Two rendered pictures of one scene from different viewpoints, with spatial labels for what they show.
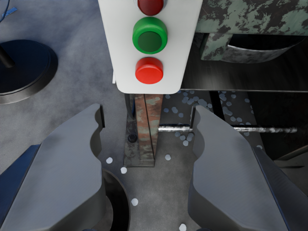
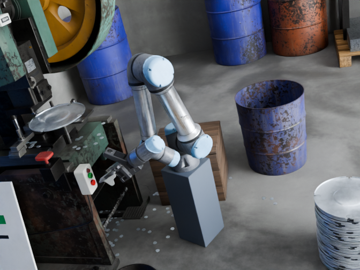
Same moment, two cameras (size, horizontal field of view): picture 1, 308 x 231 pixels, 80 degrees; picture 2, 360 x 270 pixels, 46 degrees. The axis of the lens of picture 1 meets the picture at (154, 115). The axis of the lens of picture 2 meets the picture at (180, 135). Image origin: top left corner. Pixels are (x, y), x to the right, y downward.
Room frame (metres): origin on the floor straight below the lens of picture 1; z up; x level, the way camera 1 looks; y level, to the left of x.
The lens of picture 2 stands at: (-0.98, 1.37, 1.54)
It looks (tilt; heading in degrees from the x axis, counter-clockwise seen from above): 27 degrees down; 294
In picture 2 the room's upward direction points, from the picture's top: 14 degrees counter-clockwise
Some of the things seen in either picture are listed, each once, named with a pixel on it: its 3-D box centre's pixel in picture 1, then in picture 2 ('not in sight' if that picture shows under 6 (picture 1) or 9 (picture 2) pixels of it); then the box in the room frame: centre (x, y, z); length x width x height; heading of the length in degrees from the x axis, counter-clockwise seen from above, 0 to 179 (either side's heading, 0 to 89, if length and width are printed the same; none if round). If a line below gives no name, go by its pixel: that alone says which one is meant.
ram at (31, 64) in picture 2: not in sight; (24, 72); (0.46, -0.21, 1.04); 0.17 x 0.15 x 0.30; 4
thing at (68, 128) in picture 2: not in sight; (70, 127); (0.32, -0.22, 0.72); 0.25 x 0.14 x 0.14; 4
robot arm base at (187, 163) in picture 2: not in sight; (182, 155); (-0.22, -0.27, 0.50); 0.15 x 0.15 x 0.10
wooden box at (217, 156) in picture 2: not in sight; (191, 162); (-0.07, -0.71, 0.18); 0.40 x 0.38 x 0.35; 10
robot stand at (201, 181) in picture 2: not in sight; (194, 199); (-0.22, -0.27, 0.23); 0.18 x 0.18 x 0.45; 69
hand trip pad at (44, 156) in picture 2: not in sight; (46, 162); (0.25, 0.11, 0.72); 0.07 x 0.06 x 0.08; 4
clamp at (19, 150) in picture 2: not in sight; (20, 140); (0.49, -0.04, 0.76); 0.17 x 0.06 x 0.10; 94
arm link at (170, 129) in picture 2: not in sight; (178, 135); (-0.23, -0.27, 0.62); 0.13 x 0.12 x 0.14; 145
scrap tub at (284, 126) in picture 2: not in sight; (272, 127); (-0.55, -1.00, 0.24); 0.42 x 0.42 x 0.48
